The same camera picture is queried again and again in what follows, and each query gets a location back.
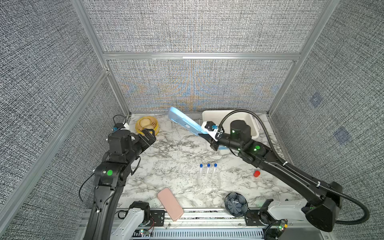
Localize black flower-shaped dish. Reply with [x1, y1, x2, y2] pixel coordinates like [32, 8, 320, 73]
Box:
[225, 192, 249, 218]

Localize clear plastic test tube rack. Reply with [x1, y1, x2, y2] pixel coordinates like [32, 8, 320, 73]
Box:
[197, 173, 221, 190]

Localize back steamed bun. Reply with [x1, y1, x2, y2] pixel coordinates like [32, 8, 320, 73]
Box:
[140, 118, 152, 128]

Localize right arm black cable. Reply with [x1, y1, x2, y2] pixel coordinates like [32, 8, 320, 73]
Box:
[218, 109, 371, 226]

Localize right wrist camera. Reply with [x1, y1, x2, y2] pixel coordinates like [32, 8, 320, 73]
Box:
[201, 121, 224, 142]

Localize yellow bamboo steamer basket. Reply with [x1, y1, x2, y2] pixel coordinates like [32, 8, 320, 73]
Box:
[135, 116, 159, 135]

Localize white plastic storage box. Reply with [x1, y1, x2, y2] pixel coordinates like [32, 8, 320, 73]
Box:
[202, 110, 261, 140]

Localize red bottle cap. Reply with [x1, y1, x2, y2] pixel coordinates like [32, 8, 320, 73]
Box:
[254, 171, 261, 178]

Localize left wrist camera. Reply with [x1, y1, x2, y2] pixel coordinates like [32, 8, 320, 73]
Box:
[113, 123, 130, 132]

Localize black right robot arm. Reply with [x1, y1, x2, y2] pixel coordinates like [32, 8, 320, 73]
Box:
[199, 120, 343, 232]

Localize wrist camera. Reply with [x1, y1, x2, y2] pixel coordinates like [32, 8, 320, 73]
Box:
[113, 123, 130, 132]
[201, 121, 224, 142]

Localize blue plastic box lid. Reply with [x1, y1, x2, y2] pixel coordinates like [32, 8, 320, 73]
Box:
[168, 107, 207, 136]

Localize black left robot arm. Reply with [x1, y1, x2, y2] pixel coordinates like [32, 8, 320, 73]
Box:
[84, 129, 156, 240]

